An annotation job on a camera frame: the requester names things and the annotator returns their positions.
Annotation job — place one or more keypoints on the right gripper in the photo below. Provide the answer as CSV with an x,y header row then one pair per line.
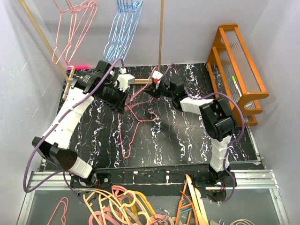
x,y
153,90

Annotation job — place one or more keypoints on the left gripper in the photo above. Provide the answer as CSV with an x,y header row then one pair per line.
x,y
119,107

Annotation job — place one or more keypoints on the pink wire hanger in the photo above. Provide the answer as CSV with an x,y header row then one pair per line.
x,y
127,136
140,91

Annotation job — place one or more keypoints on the blue hanger hung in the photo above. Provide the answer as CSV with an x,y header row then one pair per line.
x,y
131,30
126,30
119,30

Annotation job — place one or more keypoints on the pink wire hanger hung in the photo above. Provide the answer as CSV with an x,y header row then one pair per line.
x,y
67,39

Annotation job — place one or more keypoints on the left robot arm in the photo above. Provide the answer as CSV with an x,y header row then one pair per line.
x,y
101,82

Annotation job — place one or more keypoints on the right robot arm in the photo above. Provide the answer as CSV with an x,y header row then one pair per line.
x,y
217,118

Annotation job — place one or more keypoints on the pile of plastic hangers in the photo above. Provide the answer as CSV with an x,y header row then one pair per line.
x,y
121,206

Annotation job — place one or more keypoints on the wooden hangers pile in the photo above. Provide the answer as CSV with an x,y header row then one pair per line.
x,y
191,203

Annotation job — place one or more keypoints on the pink plastic marker strip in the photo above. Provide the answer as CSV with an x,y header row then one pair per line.
x,y
77,68

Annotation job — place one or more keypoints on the orange wooden shelf rack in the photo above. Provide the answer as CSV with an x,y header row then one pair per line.
x,y
229,56

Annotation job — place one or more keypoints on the green white pen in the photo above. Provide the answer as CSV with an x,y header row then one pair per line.
x,y
236,86

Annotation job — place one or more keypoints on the wooden clothes rack frame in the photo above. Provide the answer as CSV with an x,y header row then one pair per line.
x,y
69,78

